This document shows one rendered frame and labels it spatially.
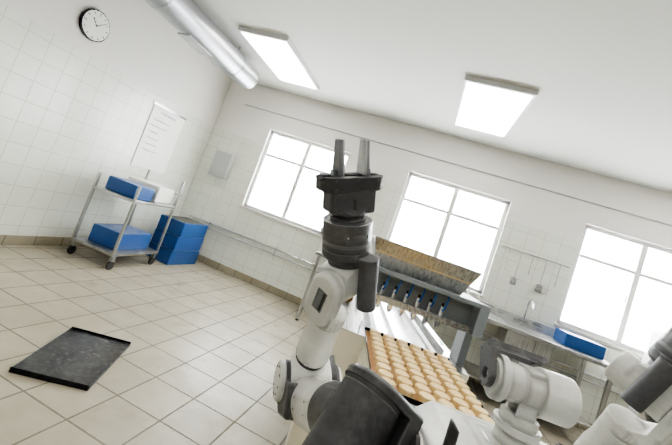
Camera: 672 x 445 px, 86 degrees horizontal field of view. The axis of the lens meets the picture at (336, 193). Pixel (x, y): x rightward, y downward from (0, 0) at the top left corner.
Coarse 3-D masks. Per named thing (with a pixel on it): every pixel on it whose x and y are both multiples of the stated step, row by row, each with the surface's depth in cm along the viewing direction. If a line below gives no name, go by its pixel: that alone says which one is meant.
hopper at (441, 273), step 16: (384, 240) 181; (384, 256) 184; (400, 256) 182; (416, 256) 181; (432, 256) 179; (400, 272) 185; (416, 272) 183; (432, 272) 182; (448, 272) 180; (464, 272) 179; (448, 288) 183; (464, 288) 182
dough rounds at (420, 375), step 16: (368, 336) 154; (384, 336) 158; (384, 352) 135; (400, 352) 146; (416, 352) 150; (432, 352) 157; (384, 368) 118; (400, 368) 123; (416, 368) 129; (432, 368) 135; (448, 368) 144; (400, 384) 109; (416, 384) 113; (432, 384) 118; (448, 384) 124; (464, 384) 130; (448, 400) 111; (464, 400) 120; (480, 416) 106
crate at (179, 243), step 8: (160, 232) 493; (152, 240) 494; (168, 240) 488; (176, 240) 485; (184, 240) 499; (192, 240) 516; (200, 240) 535; (168, 248) 486; (176, 248) 488; (184, 248) 505; (192, 248) 522
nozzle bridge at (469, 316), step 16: (384, 272) 177; (400, 288) 184; (416, 288) 184; (432, 288) 176; (400, 304) 179; (448, 304) 183; (464, 304) 183; (480, 304) 174; (448, 320) 177; (464, 320) 182; (480, 320) 173; (464, 336) 183; (480, 336) 173; (464, 352) 182
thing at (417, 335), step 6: (408, 312) 245; (402, 318) 245; (408, 318) 229; (408, 324) 224; (414, 324) 213; (408, 330) 219; (414, 330) 206; (420, 330) 203; (414, 336) 202; (420, 336) 191; (420, 342) 187; (426, 342) 181; (426, 348) 175; (432, 348) 173
